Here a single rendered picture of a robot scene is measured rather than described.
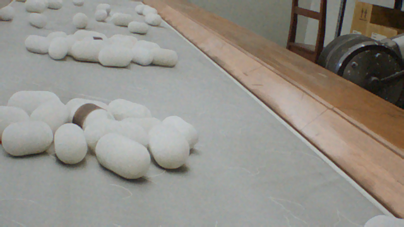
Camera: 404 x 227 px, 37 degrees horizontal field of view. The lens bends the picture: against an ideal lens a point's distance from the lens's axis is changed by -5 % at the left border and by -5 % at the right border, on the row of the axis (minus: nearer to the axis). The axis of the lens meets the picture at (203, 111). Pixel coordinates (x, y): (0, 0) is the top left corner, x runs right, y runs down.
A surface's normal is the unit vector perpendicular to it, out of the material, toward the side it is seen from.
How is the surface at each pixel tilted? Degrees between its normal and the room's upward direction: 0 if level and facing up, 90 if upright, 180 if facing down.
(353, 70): 89
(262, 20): 89
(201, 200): 0
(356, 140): 45
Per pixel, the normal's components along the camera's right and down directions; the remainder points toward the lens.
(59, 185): 0.17, -0.96
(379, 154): -0.57, -0.76
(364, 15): -0.94, -0.10
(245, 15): 0.22, 0.25
